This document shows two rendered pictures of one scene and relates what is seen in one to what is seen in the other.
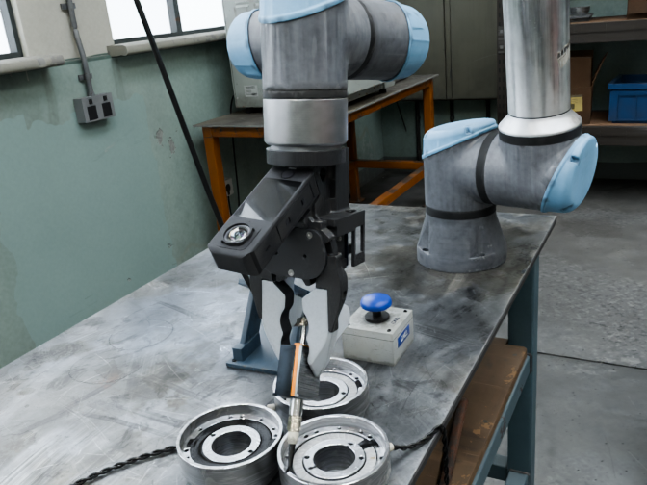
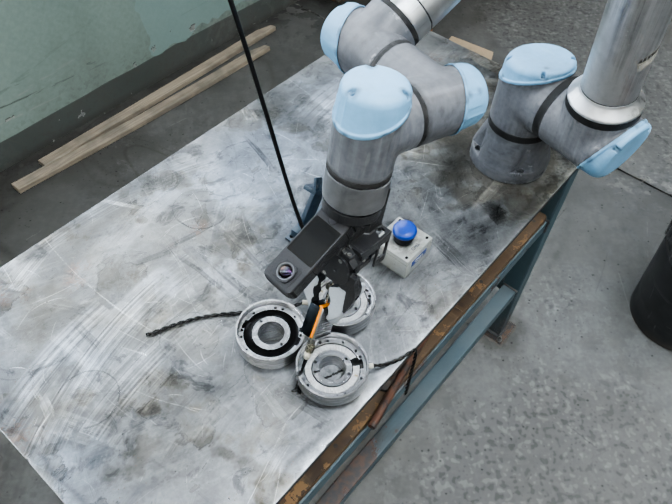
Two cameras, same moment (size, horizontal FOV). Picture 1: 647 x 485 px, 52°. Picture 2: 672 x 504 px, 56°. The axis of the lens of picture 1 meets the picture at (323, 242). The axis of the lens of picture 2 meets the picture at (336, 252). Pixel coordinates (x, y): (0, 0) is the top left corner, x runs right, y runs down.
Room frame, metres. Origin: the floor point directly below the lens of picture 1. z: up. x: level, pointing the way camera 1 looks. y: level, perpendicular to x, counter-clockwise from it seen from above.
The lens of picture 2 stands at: (0.09, -0.06, 1.64)
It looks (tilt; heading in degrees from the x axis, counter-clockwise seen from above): 52 degrees down; 9
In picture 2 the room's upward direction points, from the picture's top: 3 degrees clockwise
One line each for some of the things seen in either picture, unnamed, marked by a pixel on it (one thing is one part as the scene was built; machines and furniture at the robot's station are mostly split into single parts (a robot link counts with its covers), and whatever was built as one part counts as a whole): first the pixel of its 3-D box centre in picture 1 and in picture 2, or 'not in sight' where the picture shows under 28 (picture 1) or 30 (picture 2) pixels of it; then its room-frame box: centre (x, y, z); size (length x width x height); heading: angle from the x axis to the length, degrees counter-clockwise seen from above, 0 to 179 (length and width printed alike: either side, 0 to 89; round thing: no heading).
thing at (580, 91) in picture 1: (560, 87); not in sight; (3.91, -1.47, 0.64); 0.49 x 0.40 x 0.37; 66
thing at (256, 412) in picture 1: (232, 450); (271, 335); (0.55, 0.11, 0.82); 0.10 x 0.10 x 0.04
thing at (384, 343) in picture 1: (379, 330); (404, 244); (0.77, -0.06, 0.82); 0.08 x 0.07 x 0.05; 151
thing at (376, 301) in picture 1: (376, 314); (403, 236); (0.76, -0.06, 0.85); 0.04 x 0.04 x 0.05
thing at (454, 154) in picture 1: (463, 162); (534, 88); (1.05, -0.24, 0.97); 0.13 x 0.12 x 0.14; 47
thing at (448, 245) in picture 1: (460, 228); (514, 137); (1.05, -0.23, 0.85); 0.15 x 0.15 x 0.10
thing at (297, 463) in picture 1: (334, 466); (332, 370); (0.51, 0.01, 0.82); 0.08 x 0.08 x 0.02
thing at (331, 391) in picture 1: (322, 396); (341, 303); (0.63, 0.02, 0.82); 0.10 x 0.10 x 0.04
